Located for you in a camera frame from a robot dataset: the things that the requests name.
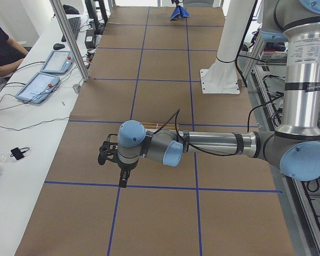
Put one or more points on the blue towel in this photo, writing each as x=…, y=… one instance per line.
x=179, y=13

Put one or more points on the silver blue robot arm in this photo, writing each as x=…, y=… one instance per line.
x=294, y=146

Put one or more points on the black keyboard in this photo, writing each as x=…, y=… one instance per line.
x=75, y=24

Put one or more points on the small black device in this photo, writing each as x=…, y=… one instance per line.
x=19, y=153

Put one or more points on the lower teach pendant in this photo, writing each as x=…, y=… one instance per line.
x=38, y=88

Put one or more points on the teach pendant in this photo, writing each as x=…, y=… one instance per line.
x=38, y=88
x=58, y=62

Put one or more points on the upper teach pendant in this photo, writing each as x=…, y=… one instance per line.
x=58, y=62

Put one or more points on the black computer mouse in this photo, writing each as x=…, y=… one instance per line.
x=58, y=46

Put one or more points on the seated person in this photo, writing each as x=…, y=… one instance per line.
x=12, y=54

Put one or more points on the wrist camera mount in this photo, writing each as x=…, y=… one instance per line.
x=108, y=151

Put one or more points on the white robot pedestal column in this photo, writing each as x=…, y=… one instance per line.
x=221, y=77

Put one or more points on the aluminium frame post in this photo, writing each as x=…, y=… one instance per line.
x=70, y=39

